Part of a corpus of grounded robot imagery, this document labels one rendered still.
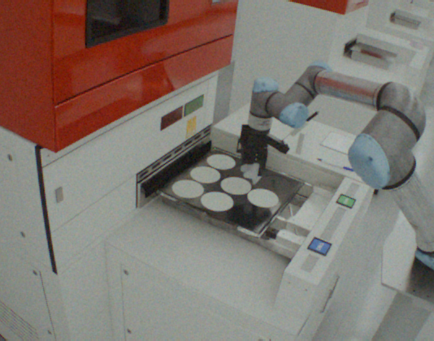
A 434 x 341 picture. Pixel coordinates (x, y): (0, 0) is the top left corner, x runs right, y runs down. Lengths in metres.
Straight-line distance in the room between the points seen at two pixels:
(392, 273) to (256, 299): 0.47
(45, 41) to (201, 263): 0.76
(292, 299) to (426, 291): 0.48
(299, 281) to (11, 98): 0.82
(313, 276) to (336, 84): 0.50
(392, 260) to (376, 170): 0.61
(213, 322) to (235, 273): 0.16
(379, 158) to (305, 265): 0.37
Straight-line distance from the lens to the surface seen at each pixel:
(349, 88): 1.18
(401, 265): 1.52
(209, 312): 1.29
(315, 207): 1.53
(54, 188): 1.13
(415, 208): 1.12
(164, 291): 1.34
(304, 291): 1.16
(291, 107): 1.28
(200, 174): 1.55
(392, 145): 0.98
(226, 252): 1.37
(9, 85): 1.08
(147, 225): 1.45
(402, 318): 1.71
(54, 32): 0.92
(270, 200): 1.48
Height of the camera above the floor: 1.73
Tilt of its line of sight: 32 degrees down
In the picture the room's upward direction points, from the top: 7 degrees clockwise
